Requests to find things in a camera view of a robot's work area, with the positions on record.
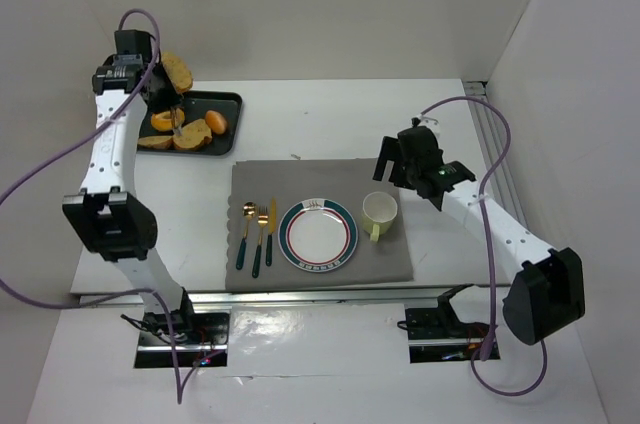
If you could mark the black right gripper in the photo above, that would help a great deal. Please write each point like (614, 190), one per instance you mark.
(396, 164)

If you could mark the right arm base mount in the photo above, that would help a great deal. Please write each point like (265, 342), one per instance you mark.
(436, 334)

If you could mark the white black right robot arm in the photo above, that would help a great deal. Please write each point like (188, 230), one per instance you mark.
(546, 285)

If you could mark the aluminium side rail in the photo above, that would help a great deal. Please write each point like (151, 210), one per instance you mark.
(492, 137)

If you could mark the seeded bread slice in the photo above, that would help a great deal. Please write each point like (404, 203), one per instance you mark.
(194, 136)
(178, 72)

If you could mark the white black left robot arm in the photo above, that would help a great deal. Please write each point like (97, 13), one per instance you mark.
(105, 213)

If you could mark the gold fork green handle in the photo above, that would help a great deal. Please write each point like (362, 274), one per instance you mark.
(263, 221)

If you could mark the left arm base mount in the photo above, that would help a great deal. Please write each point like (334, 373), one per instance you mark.
(206, 345)

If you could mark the orange round bun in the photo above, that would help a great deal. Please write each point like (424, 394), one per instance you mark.
(216, 122)

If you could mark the black rectangular tray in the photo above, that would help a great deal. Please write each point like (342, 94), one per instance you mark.
(195, 106)

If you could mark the gold spoon green handle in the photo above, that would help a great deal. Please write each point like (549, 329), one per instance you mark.
(249, 212)

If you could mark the orange glazed donut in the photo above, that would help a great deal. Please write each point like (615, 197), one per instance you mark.
(162, 122)

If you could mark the grey cloth placemat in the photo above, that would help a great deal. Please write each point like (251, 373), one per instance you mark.
(347, 182)

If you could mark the thin brown bread slice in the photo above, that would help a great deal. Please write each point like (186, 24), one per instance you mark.
(156, 142)

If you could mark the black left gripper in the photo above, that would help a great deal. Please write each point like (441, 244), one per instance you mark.
(163, 95)

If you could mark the aluminium front rail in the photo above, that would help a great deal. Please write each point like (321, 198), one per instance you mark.
(320, 296)

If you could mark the pale green ceramic mug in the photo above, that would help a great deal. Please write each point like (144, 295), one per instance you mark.
(379, 211)

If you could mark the gold knife green handle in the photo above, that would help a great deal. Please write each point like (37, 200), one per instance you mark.
(272, 221)

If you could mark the white plate teal red rim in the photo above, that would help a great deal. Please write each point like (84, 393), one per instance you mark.
(317, 235)

